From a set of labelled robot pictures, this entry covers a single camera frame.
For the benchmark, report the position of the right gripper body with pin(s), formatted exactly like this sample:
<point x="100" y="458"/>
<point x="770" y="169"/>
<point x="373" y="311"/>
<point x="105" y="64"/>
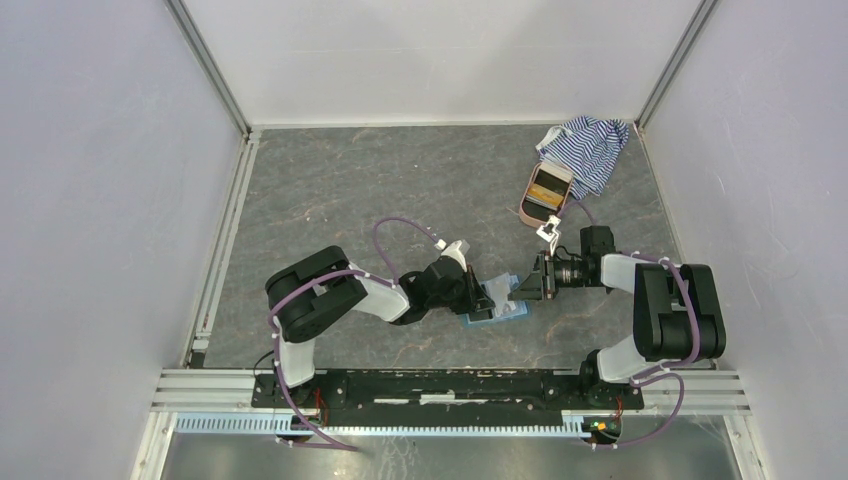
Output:
<point x="549" y="275"/>

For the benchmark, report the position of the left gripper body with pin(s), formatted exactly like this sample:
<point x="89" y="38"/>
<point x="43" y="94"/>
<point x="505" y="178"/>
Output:
<point x="457" y="299"/>

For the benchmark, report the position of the white credit card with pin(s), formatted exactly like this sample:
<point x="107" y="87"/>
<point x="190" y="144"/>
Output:
<point x="498" y="289"/>

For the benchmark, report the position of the pink card box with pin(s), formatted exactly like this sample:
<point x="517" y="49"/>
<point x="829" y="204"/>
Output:
<point x="546" y="193"/>

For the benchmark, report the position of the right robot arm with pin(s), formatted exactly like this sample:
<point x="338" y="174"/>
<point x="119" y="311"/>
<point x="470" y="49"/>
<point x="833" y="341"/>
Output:
<point x="676" y="316"/>

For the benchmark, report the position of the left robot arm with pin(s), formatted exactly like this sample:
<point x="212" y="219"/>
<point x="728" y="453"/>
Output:
<point x="308" y="297"/>

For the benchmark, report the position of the striped blue white cloth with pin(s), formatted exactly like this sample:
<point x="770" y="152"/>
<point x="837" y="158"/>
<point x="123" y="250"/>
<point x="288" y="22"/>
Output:
<point x="588" y="147"/>

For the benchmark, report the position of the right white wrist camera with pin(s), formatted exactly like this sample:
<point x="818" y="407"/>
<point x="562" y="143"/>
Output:
<point x="549" y="232"/>

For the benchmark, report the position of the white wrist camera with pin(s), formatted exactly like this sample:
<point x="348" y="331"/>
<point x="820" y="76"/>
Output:
<point x="456" y="250"/>
<point x="549" y="232"/>

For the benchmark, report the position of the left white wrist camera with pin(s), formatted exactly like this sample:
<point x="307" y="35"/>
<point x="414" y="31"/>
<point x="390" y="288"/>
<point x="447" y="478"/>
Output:
<point x="456" y="250"/>

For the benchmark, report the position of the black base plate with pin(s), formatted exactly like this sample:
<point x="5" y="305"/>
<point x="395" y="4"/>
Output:
<point x="447" y="398"/>

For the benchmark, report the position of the aluminium frame rail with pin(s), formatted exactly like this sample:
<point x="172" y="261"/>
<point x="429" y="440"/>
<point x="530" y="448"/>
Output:
<point x="707" y="392"/>

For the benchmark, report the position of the light blue cable duct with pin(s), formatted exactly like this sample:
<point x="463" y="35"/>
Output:
<point x="284" y="424"/>

